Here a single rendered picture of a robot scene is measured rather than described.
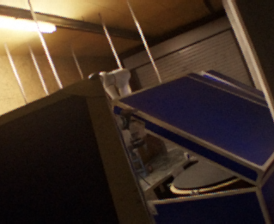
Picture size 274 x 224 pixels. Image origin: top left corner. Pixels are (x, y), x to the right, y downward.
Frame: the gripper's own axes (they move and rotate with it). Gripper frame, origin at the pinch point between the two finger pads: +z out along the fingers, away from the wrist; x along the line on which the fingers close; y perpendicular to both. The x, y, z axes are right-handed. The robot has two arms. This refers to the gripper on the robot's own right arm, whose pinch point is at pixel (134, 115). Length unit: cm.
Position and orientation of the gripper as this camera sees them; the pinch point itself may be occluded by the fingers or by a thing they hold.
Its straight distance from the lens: 235.2
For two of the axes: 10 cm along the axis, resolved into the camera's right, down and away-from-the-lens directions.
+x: 1.4, -8.9, -4.4
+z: 6.1, -2.7, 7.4
